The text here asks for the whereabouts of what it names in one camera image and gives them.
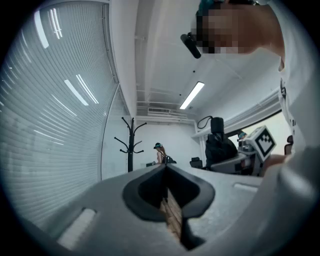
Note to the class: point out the person's head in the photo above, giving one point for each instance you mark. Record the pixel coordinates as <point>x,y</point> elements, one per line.
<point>245,30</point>

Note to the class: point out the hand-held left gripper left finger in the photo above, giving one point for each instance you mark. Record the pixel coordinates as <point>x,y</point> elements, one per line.
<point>107,220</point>

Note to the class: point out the white ceiling air vent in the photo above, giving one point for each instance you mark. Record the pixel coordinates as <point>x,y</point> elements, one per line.
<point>158,111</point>

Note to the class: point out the white window blinds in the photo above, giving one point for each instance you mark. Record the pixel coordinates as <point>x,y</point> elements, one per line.
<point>50,130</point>

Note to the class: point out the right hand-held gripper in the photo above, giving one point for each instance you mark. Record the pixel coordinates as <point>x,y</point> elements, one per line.
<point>260,142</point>

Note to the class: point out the long ceiling light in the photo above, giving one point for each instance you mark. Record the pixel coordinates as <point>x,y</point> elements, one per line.
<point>192,95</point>

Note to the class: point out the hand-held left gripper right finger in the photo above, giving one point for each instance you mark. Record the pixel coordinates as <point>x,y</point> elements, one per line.
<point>225,195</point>

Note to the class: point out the white ceiling pipes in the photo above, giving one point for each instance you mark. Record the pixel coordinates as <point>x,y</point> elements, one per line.
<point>162,100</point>

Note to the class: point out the person's right forearm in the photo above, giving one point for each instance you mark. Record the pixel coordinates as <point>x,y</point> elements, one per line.
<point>275,160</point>

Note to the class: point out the black head-worn camera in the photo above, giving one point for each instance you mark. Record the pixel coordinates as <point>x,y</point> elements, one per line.
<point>191,46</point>

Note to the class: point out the black coat rack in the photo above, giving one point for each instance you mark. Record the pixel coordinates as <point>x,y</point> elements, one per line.
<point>130,155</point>

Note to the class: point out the person's white shirt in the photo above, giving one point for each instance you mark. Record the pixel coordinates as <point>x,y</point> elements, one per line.
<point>300,87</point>

